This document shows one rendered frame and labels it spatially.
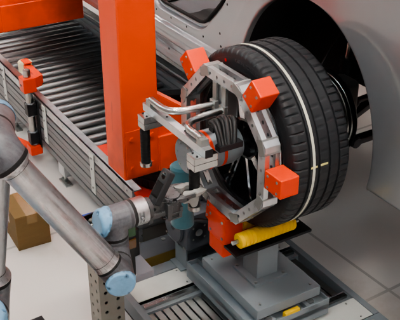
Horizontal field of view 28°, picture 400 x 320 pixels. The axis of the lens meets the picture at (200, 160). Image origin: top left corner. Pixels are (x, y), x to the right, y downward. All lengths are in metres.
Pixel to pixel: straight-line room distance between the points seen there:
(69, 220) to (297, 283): 1.20
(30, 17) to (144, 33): 2.02
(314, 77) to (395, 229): 1.47
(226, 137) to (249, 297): 0.80
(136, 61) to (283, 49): 0.60
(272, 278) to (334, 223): 0.86
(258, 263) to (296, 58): 0.85
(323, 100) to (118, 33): 0.81
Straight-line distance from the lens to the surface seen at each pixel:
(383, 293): 3.56
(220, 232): 2.95
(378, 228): 3.96
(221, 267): 3.24
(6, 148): 2.16
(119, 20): 2.95
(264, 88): 2.53
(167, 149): 3.27
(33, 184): 2.21
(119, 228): 2.45
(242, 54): 2.71
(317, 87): 2.66
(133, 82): 3.07
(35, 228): 3.77
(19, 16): 4.94
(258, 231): 2.90
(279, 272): 3.21
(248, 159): 2.86
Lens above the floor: 2.17
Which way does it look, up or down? 29 degrees down
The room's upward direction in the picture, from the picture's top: straight up
